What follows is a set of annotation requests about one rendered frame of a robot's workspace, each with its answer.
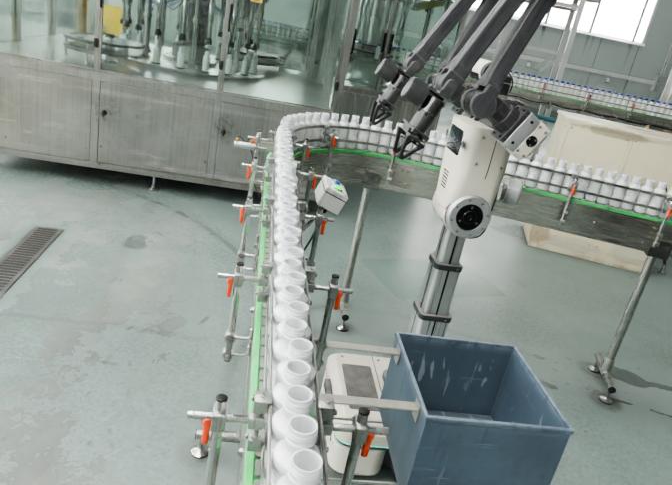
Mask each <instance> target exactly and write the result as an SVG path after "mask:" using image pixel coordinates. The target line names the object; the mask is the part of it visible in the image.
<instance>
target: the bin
mask: <svg viewBox="0 0 672 485"><path fill-rule="evenodd" d="M395 337H396V338H395V342H394V346H393V348H390V347H381V346H372V345H363V344H354V343H345V342H336V341H327V340H326V342H327V348H334V349H343V350H352V351H361V352H370V353H379V354H388V355H391V358H390V361H389V365H388V369H387V373H386V377H385V381H384V385H383V389H382V393H381V396H380V399H376V398H366V397H356V396H345V395H335V394H325V393H320V396H322V397H332V398H334V401H335V404H342V405H353V406H363V407H374V408H379V411H380V416H381V420H382V421H379V420H368V423H378V424H383V427H388V428H389V429H390V434H389V436H386V440H387V444H388V448H389V452H390V456H391V460H392V464H393V468H394V472H395V476H396V480H397V483H394V482H381V481H367V480H354V479H353V481H352V483H359V484H372V485H550V484H551V482H552V479H553V477H554V474H555V472H556V469H557V467H558V464H559V462H560V460H561V457H562V455H563V452H564V450H565V447H566V445H567V442H568V440H569V437H570V435H573V433H574V429H573V428H572V427H571V425H570V424H569V422H568V421H567V419H566V418H565V416H564V415H563V413H562V412H561V411H560V409H559V408H558V406H557V405H556V403H555V402H554V400H553V399H552V398H551V396H550V395H549V393H548V392H547V390H546V389H545V387H544V386H543V385H542V383H541V382H540V380H539V379H538V377H537V376H536V374H535V373H534V372H533V370H532V369H531V367H530V366H529V364H528V363H527V361H526V360H525V358H524V357H523V356H522V354H521V353H520V351H519V350H518V348H517V347H516V346H515V345H507V344H498V343H489V342H481V341H472V340H464V339H455V338H446V337H438V336H429V335H421V334H412V333H403V332H396V333H395Z"/></svg>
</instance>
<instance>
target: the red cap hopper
mask: <svg viewBox="0 0 672 485"><path fill-rule="evenodd" d="M578 1H579V0H573V2H572V4H570V3H564V2H559V1H557V2H556V3H555V5H554V6H553V7H552V8H556V9H561V10H566V11H570V12H569V15H568V19H567V22H566V25H565V28H564V32H563V35H562V38H561V41H560V44H559V48H558V51H554V50H549V49H544V48H539V47H534V46H529V45H527V46H526V47H525V48H526V49H531V50H536V51H541V52H546V53H551V54H554V55H552V56H550V57H549V58H547V59H545V60H544V61H542V62H541V63H539V64H537V65H536V66H534V68H535V69H537V68H539V67H540V66H542V65H544V64H545V63H547V62H549V61H550V60H552V59H553V58H555V59H554V60H553V61H551V62H549V63H548V64H546V65H545V66H543V67H541V68H540V71H541V72H542V71H543V70H545V69H547V68H548V67H550V66H551V65H553V67H552V70H551V74H550V77H549V80H550V79H554V78H555V75H556V72H557V68H558V65H559V62H560V60H561V59H562V60H561V64H560V67H559V70H558V73H557V76H556V80H559V82H558V84H559V85H560V82H561V79H562V76H563V73H564V70H565V66H566V63H567V60H568V57H569V54H570V51H571V47H572V44H573V41H574V38H575V35H576V32H577V28H578V25H579V22H580V19H581V16H582V13H583V10H584V6H585V3H586V0H580V3H579V5H577V4H578ZM564 6H565V7H564ZM575 11H577V13H576V16H575V19H574V22H573V25H572V28H571V32H570V35H569V38H568V41H567V44H566V48H565V51H564V52H563V49H564V46H565V43H566V40H567V36H568V33H569V30H570V27H571V24H572V20H573V17H574V14H575ZM511 19H512V18H511ZM511 19H510V21H509V22H508V23H507V25H506V26H505V27H504V28H503V30H502V31H501V32H500V35H499V39H498V43H497V46H496V50H495V54H494V57H493V59H494V58H495V56H496V55H497V53H498V51H499V50H500V48H501V47H502V45H503V43H504V42H505V40H506V37H507V33H508V30H509V26H510V22H511ZM549 80H548V82H549ZM545 107H546V105H541V106H540V109H539V112H538V114H539V115H543V113H544V110H545ZM551 111H552V107H550V109H549V110H548V109H547V108H546V111H545V115H544V116H548V117H550V114H551ZM540 145H541V144H540ZM540 145H539V146H538V147H537V148H536V149H535V150H534V151H533V153H532V156H530V160H534V159H535V156H536V154H538V152H539V149H540Z"/></svg>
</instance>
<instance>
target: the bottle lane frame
mask: <svg viewBox="0 0 672 485"><path fill-rule="evenodd" d="M268 186H269V182H265V178H264V183H263V188H262V189H261V192H262V195H261V198H262V197H263V204H262V206H260V208H263V207H264V206H267V205H265V203H266V201H265V200H264V199H265V197H266V196H267V195H268ZM263 217H265V218H266V215H264V214H263V212H261V217H259V227H258V234H257V238H258V239H259V242H258V246H259V245H260V248H259V256H257V258H256V259H258V263H257V269H256V270H255V275H254V277H259V274H262V273H261V271H262V267H260V264H261V263H263V260H266V259H265V249H266V229H267V228H266V227H262V222H261V220H263ZM262 275H264V274H262ZM259 288H261V289H262V286H258V283H256V282H254V287H253V299H252V307H251V308H250V311H251V323H250V328H252V325H253V324H254V332H253V339H252V340H251V339H249V344H250V341H251V342H252V344H251V351H250V357H248V359H247V371H246V383H245V395H244V407H243V415H249V412H250V410H253V407H254V401H251V399H252V395H255V391H256V390H259V382H263V381H260V380H259V372H260V370H261V368H260V358H263V357H260V352H261V347H263V346H261V337H265V336H261V331H262V327H263V326H262V318H264V317H262V311H263V302H257V295H256V291H258V289H259ZM246 433H249V429H248V424H245V423H242V431H241V443H240V448H239V450H238V454H237V455H238V457H239V467H238V479H237V485H240V481H241V480H242V481H243V485H254V480H255V479H260V477H256V476H255V461H256V460H257V459H261V458H257V457H256V456H255V455H256V452H252V451H247V441H248V439H245V435H246Z"/></svg>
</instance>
